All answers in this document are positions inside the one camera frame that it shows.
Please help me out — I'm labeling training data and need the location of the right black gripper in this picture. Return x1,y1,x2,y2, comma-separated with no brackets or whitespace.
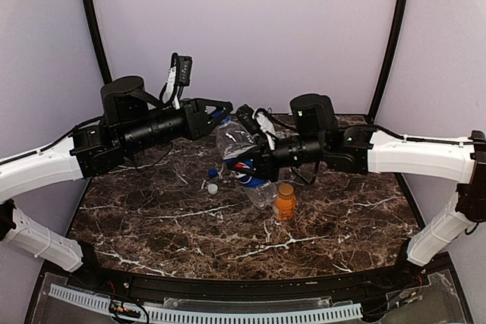
227,132,327,181

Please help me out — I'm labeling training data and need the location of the white bottle cap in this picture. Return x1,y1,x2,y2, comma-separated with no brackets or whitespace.
207,184,219,194

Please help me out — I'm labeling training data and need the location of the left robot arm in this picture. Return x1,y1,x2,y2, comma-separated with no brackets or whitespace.
1,76,232,291

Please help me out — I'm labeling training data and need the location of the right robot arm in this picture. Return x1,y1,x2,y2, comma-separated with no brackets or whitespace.
226,93,485,289

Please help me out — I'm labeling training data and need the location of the orange juice bottle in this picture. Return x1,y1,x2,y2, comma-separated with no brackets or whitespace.
273,184,297,222

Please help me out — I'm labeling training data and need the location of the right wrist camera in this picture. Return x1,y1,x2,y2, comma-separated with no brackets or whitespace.
236,104,278,150

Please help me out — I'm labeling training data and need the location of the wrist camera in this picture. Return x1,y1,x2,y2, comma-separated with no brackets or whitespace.
159,52,193,109
236,104,278,150

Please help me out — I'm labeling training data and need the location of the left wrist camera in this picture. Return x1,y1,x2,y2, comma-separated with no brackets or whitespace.
159,52,193,109

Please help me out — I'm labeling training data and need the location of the black front rail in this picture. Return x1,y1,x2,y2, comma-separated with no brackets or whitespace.
70,267,419,302

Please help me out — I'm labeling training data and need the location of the left black frame post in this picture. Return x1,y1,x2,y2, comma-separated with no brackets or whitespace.
82,0,112,84

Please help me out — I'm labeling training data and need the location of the black frame post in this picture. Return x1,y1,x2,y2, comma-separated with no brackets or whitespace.
367,0,407,124
82,0,112,84

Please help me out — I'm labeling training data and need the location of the white slotted cable duct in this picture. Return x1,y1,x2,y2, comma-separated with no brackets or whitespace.
49,284,362,323

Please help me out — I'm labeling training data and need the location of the right black frame post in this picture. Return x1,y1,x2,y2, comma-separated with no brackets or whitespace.
367,0,407,124

